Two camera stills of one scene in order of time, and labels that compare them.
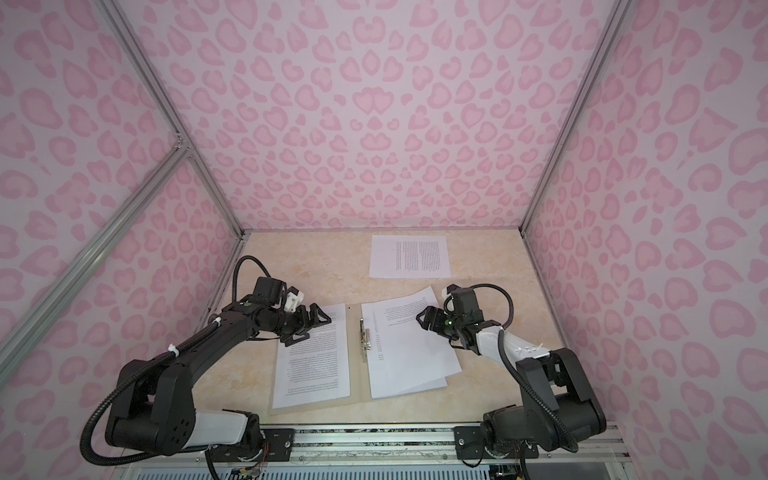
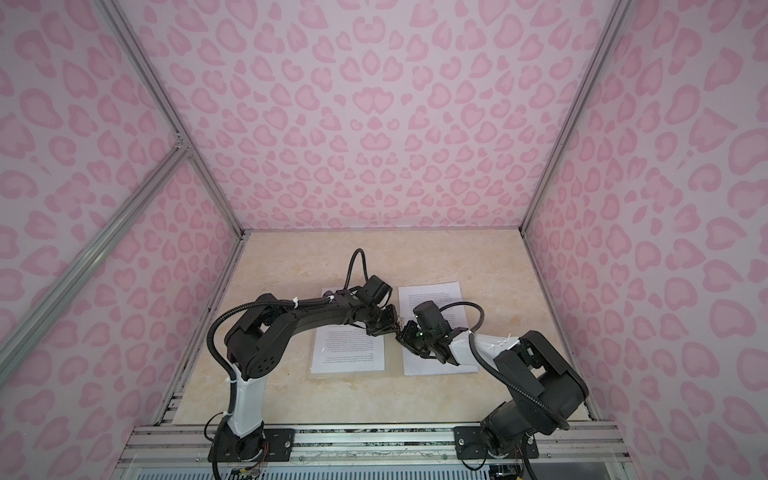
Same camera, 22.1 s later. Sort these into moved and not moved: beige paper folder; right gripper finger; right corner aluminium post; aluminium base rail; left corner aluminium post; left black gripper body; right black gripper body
Moved: right gripper finger; right black gripper body; beige paper folder; left black gripper body
Not moved: aluminium base rail; left corner aluminium post; right corner aluminium post
